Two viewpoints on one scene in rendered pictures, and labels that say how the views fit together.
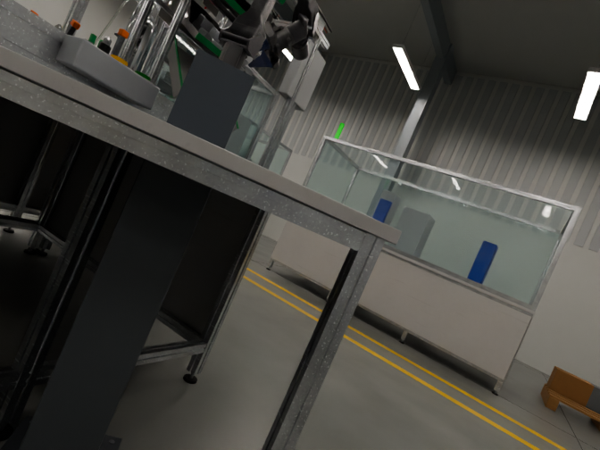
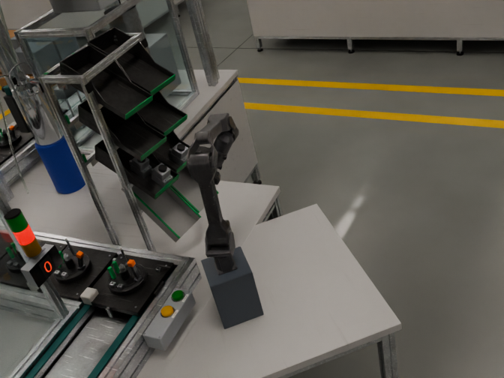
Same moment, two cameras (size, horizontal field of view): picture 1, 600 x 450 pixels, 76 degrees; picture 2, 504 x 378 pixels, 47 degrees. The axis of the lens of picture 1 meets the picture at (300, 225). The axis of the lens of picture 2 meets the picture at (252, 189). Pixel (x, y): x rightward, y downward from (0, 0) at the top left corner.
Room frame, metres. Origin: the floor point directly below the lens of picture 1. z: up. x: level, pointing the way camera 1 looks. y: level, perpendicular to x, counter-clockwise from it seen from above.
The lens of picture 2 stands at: (-0.44, 0.04, 2.31)
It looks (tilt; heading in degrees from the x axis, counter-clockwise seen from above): 35 degrees down; 5
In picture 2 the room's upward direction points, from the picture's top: 14 degrees counter-clockwise
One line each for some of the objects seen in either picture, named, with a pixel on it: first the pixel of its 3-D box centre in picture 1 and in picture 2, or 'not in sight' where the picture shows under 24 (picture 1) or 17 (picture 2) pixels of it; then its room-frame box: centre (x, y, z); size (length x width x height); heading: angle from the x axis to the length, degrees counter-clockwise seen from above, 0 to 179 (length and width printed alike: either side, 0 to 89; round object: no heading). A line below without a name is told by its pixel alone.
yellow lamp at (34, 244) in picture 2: not in sight; (30, 246); (0.95, 0.88, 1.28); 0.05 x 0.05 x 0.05
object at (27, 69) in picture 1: (192, 153); (235, 301); (1.00, 0.33, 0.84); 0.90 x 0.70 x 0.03; 104
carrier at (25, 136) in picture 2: not in sight; (5, 135); (2.35, 1.54, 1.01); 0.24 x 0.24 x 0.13; 63
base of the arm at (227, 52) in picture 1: (230, 60); (223, 258); (0.95, 0.32, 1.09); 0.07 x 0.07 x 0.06; 14
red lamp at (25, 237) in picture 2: not in sight; (23, 233); (0.95, 0.88, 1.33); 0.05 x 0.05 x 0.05
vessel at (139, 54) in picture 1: (138, 37); (34, 103); (1.96, 1.13, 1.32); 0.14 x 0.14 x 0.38
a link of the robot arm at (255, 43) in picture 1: (240, 38); (218, 244); (0.95, 0.32, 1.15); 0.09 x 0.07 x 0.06; 78
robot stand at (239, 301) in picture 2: (210, 109); (232, 287); (0.95, 0.32, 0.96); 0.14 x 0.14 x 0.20; 14
